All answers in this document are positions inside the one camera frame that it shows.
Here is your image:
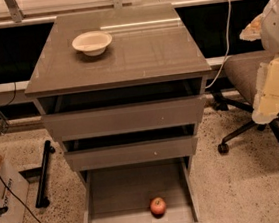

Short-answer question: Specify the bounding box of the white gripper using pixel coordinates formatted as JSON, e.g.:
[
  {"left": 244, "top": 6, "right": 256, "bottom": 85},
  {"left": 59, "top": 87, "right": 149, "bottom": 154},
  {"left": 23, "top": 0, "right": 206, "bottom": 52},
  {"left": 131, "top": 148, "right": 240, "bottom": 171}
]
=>
[{"left": 240, "top": 0, "right": 279, "bottom": 125}]

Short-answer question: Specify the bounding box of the red apple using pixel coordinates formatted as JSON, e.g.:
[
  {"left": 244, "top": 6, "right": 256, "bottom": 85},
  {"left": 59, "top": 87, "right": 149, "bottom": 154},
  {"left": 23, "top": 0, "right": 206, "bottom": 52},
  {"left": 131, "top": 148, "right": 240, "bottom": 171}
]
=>
[{"left": 149, "top": 197, "right": 167, "bottom": 215}]

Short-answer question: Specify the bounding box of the top grey drawer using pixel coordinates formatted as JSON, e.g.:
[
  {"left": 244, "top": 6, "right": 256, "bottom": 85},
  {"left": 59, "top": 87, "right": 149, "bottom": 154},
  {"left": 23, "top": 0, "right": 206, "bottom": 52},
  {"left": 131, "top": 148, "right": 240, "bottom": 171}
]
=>
[{"left": 32, "top": 77, "right": 213, "bottom": 145}]

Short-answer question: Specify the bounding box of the grey drawer cabinet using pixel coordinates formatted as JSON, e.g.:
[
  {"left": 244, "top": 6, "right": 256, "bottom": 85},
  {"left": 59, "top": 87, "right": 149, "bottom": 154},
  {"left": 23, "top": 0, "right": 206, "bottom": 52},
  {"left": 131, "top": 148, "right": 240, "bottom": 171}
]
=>
[{"left": 15, "top": 0, "right": 230, "bottom": 223}]

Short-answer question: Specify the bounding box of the bottom grey open drawer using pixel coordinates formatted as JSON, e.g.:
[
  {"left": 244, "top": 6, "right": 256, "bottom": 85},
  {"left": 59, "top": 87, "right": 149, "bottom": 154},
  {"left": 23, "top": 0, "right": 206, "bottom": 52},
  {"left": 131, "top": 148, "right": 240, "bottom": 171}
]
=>
[{"left": 83, "top": 158, "right": 202, "bottom": 223}]

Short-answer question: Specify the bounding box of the middle grey drawer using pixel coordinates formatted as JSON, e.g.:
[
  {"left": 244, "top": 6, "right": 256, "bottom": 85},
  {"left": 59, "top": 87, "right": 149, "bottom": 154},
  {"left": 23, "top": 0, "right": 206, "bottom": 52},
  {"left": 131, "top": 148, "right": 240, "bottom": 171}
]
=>
[{"left": 64, "top": 123, "right": 197, "bottom": 171}]

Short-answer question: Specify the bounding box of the brown fabric office chair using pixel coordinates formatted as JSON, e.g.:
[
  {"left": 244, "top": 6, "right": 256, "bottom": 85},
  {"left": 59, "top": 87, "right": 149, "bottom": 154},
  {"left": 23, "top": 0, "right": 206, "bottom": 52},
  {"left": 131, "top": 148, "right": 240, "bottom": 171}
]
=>
[{"left": 210, "top": 50, "right": 279, "bottom": 155}]

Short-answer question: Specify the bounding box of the white paper bowl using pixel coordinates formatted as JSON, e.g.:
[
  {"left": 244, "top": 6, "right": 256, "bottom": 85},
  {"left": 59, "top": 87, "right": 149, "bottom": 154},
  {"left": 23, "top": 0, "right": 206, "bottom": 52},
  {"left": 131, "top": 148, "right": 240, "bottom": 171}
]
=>
[{"left": 71, "top": 30, "right": 112, "bottom": 57}]

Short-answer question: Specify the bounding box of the black metal bar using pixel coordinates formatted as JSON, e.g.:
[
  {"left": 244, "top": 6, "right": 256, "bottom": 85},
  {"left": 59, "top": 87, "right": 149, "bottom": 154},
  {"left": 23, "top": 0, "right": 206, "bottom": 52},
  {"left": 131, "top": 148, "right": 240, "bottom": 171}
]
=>
[{"left": 35, "top": 140, "right": 56, "bottom": 209}]

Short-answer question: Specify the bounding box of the white cardboard box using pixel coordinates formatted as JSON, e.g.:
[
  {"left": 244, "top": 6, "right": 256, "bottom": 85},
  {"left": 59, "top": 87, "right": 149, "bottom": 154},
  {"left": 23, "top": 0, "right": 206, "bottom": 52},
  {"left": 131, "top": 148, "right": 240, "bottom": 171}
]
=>
[{"left": 0, "top": 159, "right": 29, "bottom": 223}]

